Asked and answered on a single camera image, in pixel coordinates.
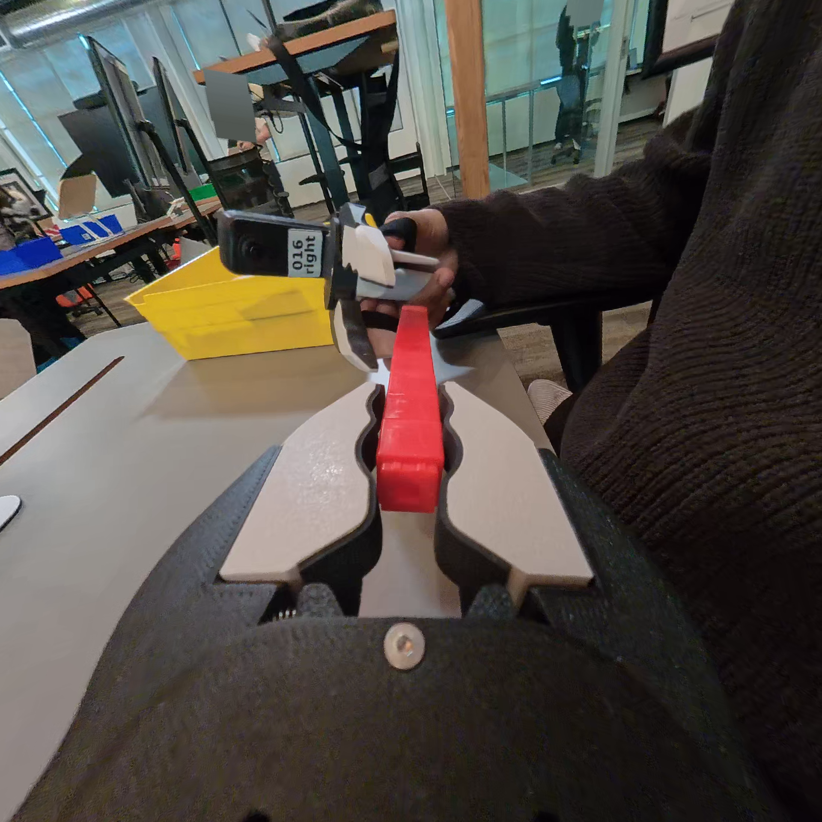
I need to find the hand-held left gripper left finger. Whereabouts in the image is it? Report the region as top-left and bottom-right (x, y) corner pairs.
(219, 383), (385, 587)

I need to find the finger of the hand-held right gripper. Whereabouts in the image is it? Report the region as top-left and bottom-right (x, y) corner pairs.
(329, 300), (394, 387)
(337, 224), (445, 305)

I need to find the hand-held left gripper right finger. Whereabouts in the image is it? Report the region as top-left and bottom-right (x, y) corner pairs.
(433, 379), (596, 590)

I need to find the yellow storage bin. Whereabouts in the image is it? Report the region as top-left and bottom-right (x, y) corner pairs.
(124, 246), (339, 362)

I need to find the red brick stick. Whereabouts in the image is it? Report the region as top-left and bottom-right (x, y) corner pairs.
(375, 304), (448, 513)

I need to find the person's right forearm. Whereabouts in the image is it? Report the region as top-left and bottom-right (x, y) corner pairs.
(435, 0), (822, 822)

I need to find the person's right hand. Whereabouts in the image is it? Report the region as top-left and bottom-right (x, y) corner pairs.
(359, 206), (461, 330)

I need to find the long wooden desk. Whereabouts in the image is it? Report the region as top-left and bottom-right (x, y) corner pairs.
(0, 193), (226, 367)

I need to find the black monitor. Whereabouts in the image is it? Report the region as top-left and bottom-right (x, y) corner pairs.
(57, 35), (214, 227)

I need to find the wooden top standing desk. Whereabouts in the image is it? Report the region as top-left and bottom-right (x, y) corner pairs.
(193, 9), (426, 217)

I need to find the blue parts tray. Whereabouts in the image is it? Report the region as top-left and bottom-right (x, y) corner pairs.
(0, 214), (127, 278)

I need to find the small framed marker sign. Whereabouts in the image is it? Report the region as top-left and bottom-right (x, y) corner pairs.
(0, 166), (54, 220)

